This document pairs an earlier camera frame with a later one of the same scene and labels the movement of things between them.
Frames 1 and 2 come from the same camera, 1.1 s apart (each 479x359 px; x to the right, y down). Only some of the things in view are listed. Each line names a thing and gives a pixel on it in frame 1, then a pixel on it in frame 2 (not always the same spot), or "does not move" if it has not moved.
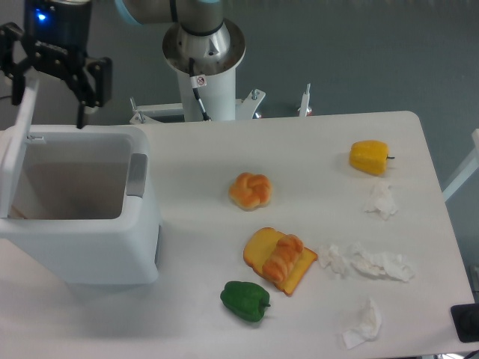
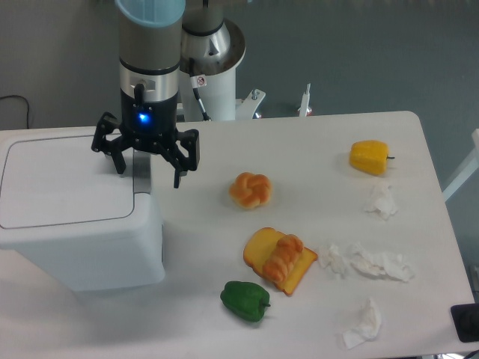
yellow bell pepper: [370, 157] does not move
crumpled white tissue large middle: [386, 263] does not move
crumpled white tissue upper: [384, 202] does not move
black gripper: [58, 37] -> [148, 126]
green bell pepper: [248, 301] does not move
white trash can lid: [12, 145] -> [63, 179]
